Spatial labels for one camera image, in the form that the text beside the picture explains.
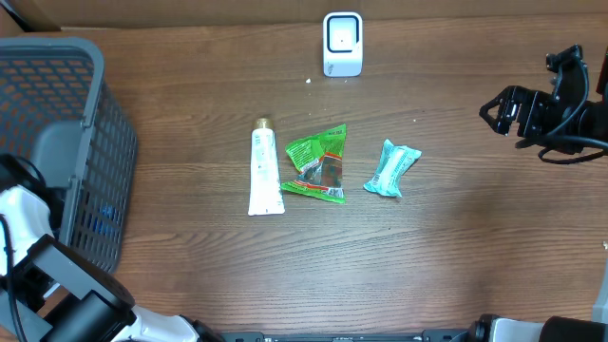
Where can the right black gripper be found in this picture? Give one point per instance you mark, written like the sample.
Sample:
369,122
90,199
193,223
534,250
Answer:
533,101

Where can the teal wipes packet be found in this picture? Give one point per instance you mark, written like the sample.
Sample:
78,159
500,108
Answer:
394,162

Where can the green snack bag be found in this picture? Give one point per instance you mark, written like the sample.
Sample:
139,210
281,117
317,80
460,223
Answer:
318,159

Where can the white tube gold cap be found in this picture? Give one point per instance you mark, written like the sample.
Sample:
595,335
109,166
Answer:
265,192

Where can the blue snack bar wrapper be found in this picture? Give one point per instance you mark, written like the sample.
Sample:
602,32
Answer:
103,222

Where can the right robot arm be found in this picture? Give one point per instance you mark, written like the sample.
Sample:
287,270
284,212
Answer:
542,187

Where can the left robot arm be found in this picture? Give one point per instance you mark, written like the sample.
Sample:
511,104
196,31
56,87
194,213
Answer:
51,293

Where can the white barcode scanner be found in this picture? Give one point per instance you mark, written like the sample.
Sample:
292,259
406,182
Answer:
342,44

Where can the cardboard back panel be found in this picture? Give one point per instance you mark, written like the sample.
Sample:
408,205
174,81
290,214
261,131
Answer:
122,14

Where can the grey plastic mesh basket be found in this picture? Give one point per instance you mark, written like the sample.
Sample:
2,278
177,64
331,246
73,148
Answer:
58,113

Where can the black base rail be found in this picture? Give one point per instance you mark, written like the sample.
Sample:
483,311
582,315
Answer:
332,337

